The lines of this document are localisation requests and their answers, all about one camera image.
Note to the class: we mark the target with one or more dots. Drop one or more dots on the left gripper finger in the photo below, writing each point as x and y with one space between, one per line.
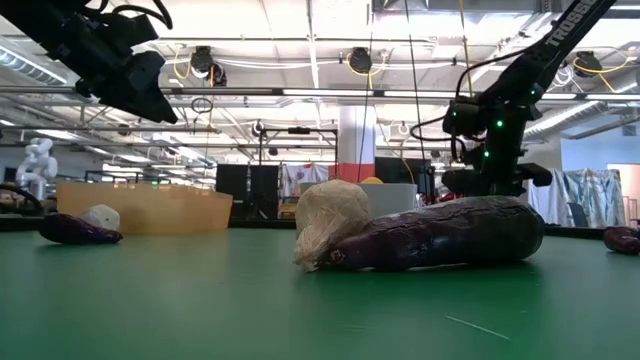
145 107

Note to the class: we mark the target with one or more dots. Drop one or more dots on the dark purple eggplant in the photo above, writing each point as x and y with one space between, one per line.
70 231
450 235
625 240

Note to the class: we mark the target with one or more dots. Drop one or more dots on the white garlic bulb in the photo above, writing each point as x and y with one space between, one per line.
102 216
330 215

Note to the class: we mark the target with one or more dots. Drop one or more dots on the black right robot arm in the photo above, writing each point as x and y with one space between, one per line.
565 35

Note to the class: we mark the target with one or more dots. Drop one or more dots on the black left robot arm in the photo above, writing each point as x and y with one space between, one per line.
40 20

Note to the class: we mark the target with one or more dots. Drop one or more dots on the white drape cloth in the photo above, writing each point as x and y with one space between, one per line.
545 195

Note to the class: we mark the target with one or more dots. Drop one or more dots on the black monitor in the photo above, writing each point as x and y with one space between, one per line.
395 170

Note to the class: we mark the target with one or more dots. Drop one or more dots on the blue patterned cloth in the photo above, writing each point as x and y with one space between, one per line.
595 195

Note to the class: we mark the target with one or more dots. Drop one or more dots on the white plastic basket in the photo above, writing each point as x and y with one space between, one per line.
395 200

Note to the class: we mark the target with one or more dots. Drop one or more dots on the white robot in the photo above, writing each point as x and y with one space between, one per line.
37 165

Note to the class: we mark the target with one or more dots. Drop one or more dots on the black partition panel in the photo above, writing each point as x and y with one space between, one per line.
235 190

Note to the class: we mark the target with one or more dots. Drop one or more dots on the white red column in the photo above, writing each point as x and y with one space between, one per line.
357 140

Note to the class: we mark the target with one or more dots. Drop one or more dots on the white printed hanging cloth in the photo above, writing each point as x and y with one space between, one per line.
305 180

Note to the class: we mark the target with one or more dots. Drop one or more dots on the long ceiling light bar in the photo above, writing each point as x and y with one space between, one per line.
325 93

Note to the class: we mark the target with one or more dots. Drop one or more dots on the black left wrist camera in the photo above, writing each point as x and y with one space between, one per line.
135 30

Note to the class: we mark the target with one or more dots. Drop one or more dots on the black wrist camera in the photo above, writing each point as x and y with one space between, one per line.
135 30
462 117

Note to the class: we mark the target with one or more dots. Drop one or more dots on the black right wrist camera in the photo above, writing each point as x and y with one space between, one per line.
462 117

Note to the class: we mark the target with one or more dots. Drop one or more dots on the black metal stand frame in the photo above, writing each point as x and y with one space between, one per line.
299 130

